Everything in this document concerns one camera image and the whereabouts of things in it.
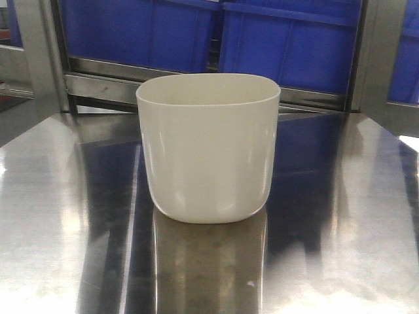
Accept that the steel shelf frame behind table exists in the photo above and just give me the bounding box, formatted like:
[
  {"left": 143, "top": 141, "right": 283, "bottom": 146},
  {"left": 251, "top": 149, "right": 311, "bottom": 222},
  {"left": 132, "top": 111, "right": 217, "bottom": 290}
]
[{"left": 1, "top": 1, "right": 418, "bottom": 136}]

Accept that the blue crate behind right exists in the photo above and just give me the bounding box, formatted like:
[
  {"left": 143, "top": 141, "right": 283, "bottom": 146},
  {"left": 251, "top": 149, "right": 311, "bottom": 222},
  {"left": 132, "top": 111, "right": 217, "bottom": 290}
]
[{"left": 219, "top": 1, "right": 361, "bottom": 94}]

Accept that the white plastic trash bin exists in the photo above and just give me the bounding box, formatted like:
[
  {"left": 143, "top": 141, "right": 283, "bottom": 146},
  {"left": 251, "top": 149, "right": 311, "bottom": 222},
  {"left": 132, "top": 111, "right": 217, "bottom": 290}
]
[{"left": 136, "top": 73, "right": 281, "bottom": 224}]

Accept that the blue crate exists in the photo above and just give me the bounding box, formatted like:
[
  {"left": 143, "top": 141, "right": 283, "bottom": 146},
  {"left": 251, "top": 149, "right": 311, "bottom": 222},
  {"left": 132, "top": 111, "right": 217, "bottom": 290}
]
[
  {"left": 219, "top": 1, "right": 361, "bottom": 94},
  {"left": 60, "top": 1, "right": 221, "bottom": 73}
]

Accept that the blue crate behind left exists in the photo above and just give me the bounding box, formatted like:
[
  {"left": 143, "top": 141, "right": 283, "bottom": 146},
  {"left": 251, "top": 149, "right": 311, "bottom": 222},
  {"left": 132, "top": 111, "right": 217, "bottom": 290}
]
[{"left": 60, "top": 1, "right": 221, "bottom": 73}]

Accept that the blue crate far right edge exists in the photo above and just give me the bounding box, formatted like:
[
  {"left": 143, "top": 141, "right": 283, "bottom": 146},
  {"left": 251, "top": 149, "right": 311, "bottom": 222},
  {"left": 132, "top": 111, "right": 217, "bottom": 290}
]
[{"left": 388, "top": 1, "right": 418, "bottom": 105}]

